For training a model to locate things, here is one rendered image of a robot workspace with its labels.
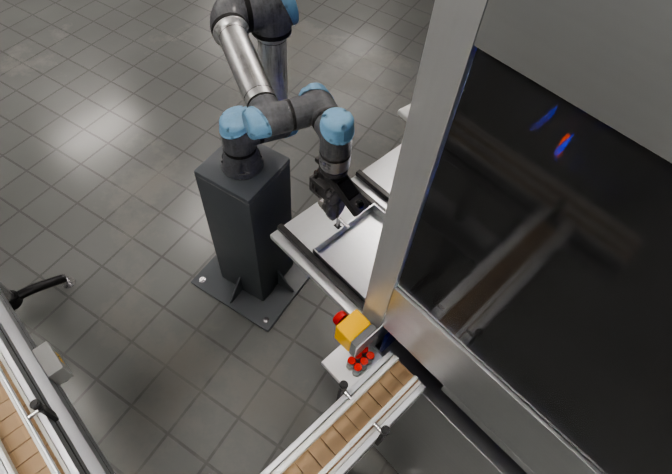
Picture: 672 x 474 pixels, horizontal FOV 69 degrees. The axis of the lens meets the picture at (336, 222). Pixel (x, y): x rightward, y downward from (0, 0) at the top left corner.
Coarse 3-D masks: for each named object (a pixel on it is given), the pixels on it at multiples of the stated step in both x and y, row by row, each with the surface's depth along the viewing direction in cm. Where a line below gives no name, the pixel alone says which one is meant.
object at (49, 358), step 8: (48, 344) 160; (40, 352) 158; (48, 352) 158; (56, 352) 163; (40, 360) 156; (48, 360) 157; (56, 360) 157; (48, 368) 155; (56, 368) 155; (64, 368) 157; (48, 376) 154; (56, 376) 156; (64, 376) 159; (72, 376) 162
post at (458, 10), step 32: (448, 0) 55; (480, 0) 52; (448, 32) 57; (448, 64) 60; (416, 96) 67; (448, 96) 63; (416, 128) 71; (448, 128) 67; (416, 160) 75; (416, 192) 79; (384, 224) 92; (416, 224) 85; (384, 256) 99; (384, 288) 107
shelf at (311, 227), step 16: (400, 144) 175; (384, 160) 170; (384, 176) 166; (320, 208) 156; (288, 224) 152; (304, 224) 152; (320, 224) 153; (288, 240) 149; (304, 240) 149; (320, 240) 149; (304, 256) 146; (320, 272) 143; (336, 288) 140; (352, 304) 137
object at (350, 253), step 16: (368, 208) 153; (352, 224) 152; (368, 224) 153; (336, 240) 149; (352, 240) 150; (368, 240) 150; (320, 256) 142; (336, 256) 146; (352, 256) 146; (368, 256) 147; (336, 272) 140; (352, 272) 143; (368, 272) 143; (352, 288) 137
